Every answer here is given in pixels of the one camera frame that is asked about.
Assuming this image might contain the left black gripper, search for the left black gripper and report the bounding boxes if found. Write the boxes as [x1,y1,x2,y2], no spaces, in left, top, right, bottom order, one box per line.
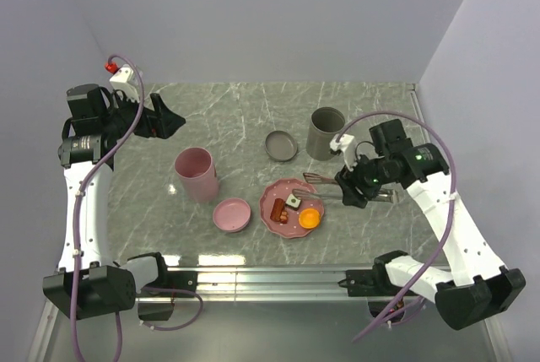
[101,88,185,140]

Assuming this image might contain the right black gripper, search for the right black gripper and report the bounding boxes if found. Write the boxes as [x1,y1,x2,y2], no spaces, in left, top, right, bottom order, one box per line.
[334,149,392,209]

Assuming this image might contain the metal food tongs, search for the metal food tongs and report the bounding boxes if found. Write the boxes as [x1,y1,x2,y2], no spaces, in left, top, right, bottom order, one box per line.
[292,172,399,203]

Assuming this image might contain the orange fruit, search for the orange fruit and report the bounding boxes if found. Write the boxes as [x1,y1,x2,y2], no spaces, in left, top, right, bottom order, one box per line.
[299,208,321,230]

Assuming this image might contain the sushi roll piece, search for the sushi roll piece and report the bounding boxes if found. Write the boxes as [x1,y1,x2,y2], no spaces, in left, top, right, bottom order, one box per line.
[285,194,301,210]

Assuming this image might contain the small bacon piece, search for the small bacon piece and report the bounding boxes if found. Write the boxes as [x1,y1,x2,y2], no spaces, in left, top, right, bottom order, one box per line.
[276,210,289,224]

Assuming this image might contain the brown sausage piece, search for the brown sausage piece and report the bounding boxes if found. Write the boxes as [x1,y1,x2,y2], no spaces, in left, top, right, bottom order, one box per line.
[270,198,286,223]

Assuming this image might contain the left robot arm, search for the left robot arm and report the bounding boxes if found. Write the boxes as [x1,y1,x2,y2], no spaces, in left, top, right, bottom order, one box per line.
[42,84,186,321]

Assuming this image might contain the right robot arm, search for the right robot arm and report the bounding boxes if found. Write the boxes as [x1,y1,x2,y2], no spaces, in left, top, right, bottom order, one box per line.
[330,113,526,330]

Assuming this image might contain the pink cylindrical container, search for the pink cylindrical container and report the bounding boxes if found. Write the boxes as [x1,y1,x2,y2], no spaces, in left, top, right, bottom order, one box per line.
[174,147,219,203]

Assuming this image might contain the pink dotted plate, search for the pink dotted plate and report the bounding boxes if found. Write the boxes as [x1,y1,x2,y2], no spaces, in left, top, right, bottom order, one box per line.
[259,178,325,239]

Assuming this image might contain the grey cylindrical container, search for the grey cylindrical container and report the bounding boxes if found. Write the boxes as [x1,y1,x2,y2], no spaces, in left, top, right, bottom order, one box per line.
[305,107,346,161]

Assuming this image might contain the grey container lid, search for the grey container lid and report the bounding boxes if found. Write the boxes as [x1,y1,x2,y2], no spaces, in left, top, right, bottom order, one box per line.
[264,130,298,162]

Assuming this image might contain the pink container lid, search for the pink container lid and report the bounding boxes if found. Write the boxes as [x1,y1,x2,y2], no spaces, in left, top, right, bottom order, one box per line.
[213,198,251,233]

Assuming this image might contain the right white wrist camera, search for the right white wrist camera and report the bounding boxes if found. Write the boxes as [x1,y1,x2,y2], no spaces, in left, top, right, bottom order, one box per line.
[330,134,357,171]

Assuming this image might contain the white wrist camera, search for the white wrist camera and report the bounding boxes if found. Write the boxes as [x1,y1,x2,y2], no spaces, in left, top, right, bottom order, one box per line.
[330,134,357,171]
[105,62,140,104]

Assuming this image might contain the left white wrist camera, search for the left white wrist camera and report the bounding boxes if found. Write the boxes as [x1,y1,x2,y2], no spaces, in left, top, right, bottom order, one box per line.
[105,62,140,104]

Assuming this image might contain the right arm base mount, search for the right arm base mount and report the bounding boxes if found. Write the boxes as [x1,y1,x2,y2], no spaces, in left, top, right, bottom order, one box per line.
[337,269,401,318]

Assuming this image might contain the aluminium mounting rail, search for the aluminium mounting rail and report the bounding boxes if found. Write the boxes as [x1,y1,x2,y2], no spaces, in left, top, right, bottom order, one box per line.
[24,264,514,362]

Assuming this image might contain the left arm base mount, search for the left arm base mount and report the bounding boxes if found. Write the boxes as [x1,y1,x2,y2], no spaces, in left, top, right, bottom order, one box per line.
[137,270,202,327]

